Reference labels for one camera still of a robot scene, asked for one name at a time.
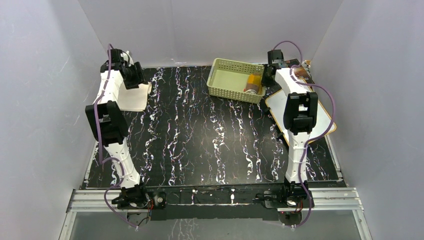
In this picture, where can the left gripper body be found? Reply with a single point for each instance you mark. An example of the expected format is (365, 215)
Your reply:
(127, 66)

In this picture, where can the brown and yellow towel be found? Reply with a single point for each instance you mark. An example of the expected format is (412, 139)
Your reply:
(253, 84)

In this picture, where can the light green plastic basket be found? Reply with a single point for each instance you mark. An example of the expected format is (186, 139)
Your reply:
(228, 78)

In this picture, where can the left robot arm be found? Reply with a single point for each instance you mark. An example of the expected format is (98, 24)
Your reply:
(110, 130)

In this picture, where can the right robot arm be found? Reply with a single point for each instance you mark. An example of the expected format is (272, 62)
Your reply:
(299, 118)

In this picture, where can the cream white towel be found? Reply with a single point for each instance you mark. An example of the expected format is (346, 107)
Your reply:
(135, 99)

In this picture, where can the dark cover book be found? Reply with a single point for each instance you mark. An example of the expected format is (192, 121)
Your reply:
(301, 70)

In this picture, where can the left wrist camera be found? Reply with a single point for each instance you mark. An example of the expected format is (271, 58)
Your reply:
(127, 57)

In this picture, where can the whiteboard with wooden frame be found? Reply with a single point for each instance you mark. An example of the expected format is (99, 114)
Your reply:
(277, 103)

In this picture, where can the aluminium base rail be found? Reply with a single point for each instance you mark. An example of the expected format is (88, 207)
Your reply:
(324, 199)

